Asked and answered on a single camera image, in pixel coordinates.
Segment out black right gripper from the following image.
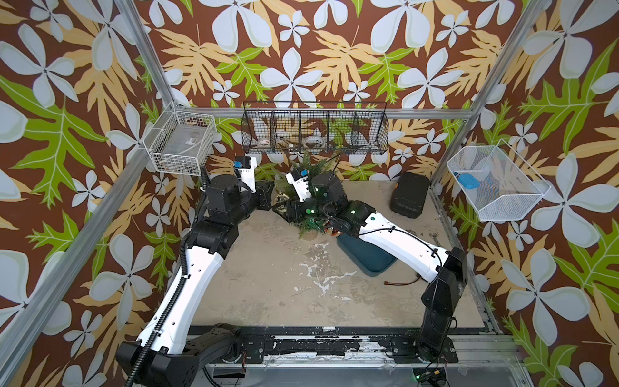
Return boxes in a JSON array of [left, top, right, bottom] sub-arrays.
[[272, 193, 338, 224]]

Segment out red gold striped ornament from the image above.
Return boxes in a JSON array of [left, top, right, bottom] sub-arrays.
[[327, 227, 342, 238]]

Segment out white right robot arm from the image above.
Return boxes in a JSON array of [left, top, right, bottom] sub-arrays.
[[281, 169, 467, 362]]

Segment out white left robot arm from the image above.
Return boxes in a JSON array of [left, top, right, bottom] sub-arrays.
[[115, 175, 275, 386]]

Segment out small green christmas tree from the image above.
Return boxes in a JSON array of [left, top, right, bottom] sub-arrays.
[[274, 151, 342, 238]]

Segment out teal plastic tray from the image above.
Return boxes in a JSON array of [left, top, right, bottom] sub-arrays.
[[336, 234, 398, 277]]

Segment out black plastic case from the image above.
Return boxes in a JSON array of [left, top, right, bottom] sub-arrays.
[[389, 172, 430, 219]]

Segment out blue object in basket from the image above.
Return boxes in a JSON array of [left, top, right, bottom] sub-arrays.
[[456, 174, 481, 190]]

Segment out white mesh angled basket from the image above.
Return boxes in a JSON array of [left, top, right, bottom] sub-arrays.
[[447, 140, 551, 223]]

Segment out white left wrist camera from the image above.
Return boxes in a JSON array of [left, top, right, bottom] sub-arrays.
[[234, 156, 257, 193]]

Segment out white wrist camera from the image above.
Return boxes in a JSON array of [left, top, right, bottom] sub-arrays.
[[285, 169, 312, 203], [234, 156, 257, 193]]

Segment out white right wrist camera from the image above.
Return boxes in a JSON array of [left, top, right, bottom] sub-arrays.
[[285, 169, 312, 203]]

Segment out black wire wall basket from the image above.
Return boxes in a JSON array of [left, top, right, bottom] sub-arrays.
[[240, 101, 389, 155]]

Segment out white wire square basket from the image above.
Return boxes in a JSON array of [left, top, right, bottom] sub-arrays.
[[143, 103, 218, 177]]

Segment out aluminium corner frame post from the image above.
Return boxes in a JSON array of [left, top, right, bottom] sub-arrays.
[[114, 1, 211, 191]]

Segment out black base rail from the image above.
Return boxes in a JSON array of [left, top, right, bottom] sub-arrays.
[[187, 323, 459, 365]]

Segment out right aluminium frame post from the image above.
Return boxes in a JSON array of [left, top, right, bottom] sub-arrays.
[[430, 0, 548, 188]]

